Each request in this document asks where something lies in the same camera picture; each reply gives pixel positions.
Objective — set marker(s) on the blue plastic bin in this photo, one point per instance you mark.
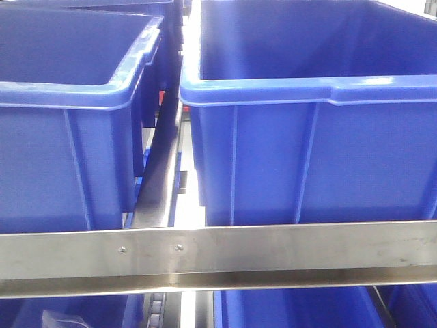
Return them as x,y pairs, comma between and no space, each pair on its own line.
96,311
300,307

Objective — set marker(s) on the upper right blue bin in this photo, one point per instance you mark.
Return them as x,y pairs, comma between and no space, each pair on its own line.
311,111

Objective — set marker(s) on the upper left blue bin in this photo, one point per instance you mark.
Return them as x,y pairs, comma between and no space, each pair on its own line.
73,99

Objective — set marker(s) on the blue plastic bin left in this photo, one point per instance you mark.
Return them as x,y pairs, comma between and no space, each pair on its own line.
96,311

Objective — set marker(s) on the right rail screw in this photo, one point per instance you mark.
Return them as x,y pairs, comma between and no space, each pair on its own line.
179,247

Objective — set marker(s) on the blue plastic bin right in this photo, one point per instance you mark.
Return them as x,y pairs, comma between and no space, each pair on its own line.
300,307

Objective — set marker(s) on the steel shelf front rail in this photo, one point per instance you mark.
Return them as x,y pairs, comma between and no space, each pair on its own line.
217,258

